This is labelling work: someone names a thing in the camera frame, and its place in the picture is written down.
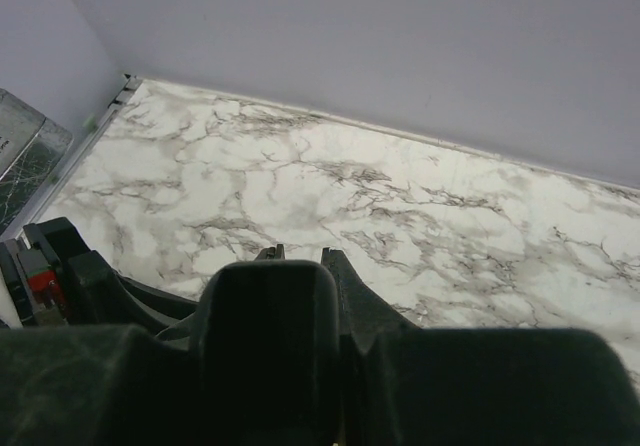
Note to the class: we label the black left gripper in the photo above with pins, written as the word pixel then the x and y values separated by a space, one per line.
pixel 54 278

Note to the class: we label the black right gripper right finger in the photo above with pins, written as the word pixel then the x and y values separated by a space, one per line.
pixel 407 385

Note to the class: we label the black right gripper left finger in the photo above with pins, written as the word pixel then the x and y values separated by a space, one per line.
pixel 259 368

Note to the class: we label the orange black utility knife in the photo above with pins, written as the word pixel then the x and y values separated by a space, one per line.
pixel 276 252

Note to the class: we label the aluminium side rail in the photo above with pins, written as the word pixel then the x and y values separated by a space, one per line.
pixel 88 135

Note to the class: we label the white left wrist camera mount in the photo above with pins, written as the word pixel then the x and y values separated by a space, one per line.
pixel 32 145

